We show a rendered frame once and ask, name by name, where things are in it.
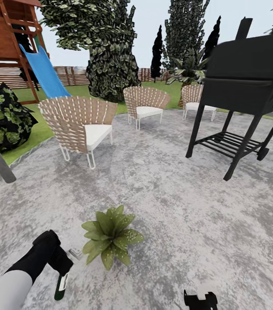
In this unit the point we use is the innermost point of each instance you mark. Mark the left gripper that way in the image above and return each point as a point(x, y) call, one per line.
point(62, 264)

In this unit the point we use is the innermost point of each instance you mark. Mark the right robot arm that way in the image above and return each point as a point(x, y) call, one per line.
point(204, 299)

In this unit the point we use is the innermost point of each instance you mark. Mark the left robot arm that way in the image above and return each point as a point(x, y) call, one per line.
point(16, 282)

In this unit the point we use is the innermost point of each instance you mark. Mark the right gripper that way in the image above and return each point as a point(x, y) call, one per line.
point(195, 304)

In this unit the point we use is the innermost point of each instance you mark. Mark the garden chair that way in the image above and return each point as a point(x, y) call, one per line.
point(143, 102)
point(191, 96)
point(79, 123)

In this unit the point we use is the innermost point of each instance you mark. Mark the insectifuge atomizer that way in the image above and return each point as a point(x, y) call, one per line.
point(61, 286)

